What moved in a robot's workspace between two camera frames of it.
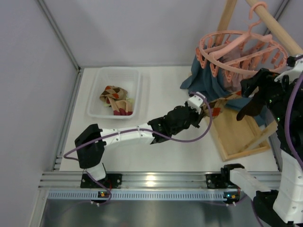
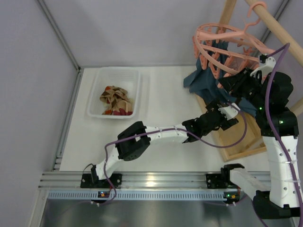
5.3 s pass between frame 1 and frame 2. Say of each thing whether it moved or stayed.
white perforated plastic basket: stayed
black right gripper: moved
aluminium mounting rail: stayed
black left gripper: moved
